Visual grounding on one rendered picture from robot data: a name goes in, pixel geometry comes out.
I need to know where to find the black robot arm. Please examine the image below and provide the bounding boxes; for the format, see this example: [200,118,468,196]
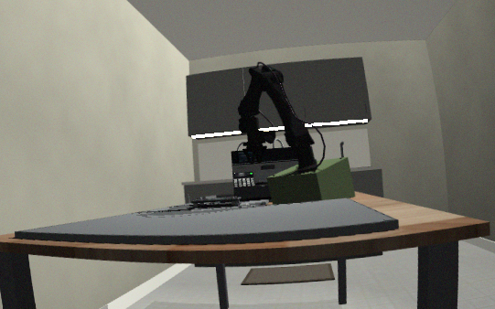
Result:
[238,65,317,174]

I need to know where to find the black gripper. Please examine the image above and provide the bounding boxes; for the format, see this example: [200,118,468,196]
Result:
[242,129,267,165]

